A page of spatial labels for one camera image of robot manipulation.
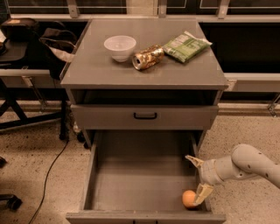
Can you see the closed grey top drawer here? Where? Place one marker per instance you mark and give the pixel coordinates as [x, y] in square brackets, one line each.
[120, 117]

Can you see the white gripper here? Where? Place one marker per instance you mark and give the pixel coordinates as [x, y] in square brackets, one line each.
[208, 172]

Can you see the grey drawer cabinet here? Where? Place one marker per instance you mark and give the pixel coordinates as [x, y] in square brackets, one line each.
[95, 78]

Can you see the orange fruit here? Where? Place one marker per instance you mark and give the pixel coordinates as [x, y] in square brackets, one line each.
[188, 199]

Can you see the black bag on chair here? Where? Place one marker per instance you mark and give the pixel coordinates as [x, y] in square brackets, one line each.
[30, 44]

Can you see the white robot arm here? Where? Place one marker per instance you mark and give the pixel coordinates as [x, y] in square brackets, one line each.
[244, 162]

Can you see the white bowl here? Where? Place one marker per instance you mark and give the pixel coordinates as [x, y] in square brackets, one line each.
[120, 47]

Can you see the open grey middle drawer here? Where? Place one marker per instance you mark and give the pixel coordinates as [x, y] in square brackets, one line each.
[138, 177]

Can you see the green chip bag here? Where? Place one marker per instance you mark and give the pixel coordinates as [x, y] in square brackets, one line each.
[185, 46]

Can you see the black drawer handle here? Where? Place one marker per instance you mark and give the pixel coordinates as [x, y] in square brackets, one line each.
[145, 116]

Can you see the black chair caster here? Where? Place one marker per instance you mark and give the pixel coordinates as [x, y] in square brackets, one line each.
[10, 201]

